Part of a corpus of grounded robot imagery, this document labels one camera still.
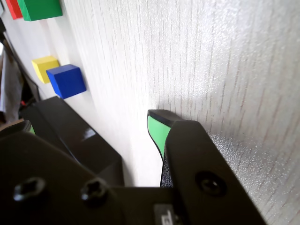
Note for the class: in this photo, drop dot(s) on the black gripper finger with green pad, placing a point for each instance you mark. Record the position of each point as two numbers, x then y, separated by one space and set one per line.
42 168
194 159

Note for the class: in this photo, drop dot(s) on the green wooden cube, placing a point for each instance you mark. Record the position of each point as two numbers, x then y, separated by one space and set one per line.
41 9

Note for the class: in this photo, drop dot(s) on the blue wooden cube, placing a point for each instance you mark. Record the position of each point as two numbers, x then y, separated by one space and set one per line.
68 80

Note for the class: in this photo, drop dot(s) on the yellow wooden cube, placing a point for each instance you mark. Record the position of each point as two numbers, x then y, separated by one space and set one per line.
44 68

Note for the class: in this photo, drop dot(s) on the red wooden cube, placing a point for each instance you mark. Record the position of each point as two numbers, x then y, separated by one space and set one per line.
14 9

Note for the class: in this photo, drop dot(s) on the white crumpled cloth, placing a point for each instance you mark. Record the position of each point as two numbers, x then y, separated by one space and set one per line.
11 89

